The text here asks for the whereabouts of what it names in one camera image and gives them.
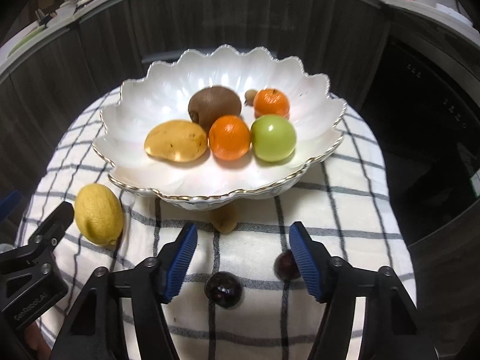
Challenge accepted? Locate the person hand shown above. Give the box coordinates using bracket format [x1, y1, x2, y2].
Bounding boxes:
[24, 322, 51, 360]

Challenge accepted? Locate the orange tangerine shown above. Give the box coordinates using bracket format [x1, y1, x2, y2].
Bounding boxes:
[208, 115, 251, 161]
[253, 88, 290, 119]

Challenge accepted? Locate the dark plum round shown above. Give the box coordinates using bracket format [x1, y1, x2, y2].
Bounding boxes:
[204, 271, 243, 309]

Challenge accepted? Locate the orange tangerine in bowl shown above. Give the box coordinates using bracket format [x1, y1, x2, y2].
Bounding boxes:
[253, 88, 290, 119]

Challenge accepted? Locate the brown kiwi fruit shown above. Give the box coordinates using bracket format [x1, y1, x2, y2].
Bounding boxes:
[188, 85, 242, 133]

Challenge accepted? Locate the white scalloped bowl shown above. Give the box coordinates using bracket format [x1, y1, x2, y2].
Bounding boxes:
[93, 45, 347, 211]

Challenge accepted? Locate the yellow lemon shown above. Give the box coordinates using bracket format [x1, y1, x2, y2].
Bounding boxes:
[74, 183, 124, 246]

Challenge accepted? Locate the grey drawer handle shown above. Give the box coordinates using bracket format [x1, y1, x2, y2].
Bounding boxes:
[142, 49, 278, 65]

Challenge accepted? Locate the green white sticker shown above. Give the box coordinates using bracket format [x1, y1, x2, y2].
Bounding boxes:
[470, 173, 480, 198]

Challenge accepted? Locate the yellow mango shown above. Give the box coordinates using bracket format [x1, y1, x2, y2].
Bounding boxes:
[143, 119, 208, 163]

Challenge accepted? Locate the checkered white cloth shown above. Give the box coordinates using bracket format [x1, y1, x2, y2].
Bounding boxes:
[39, 108, 416, 359]

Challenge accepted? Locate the green apple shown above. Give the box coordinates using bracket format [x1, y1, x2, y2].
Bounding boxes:
[250, 115, 297, 163]

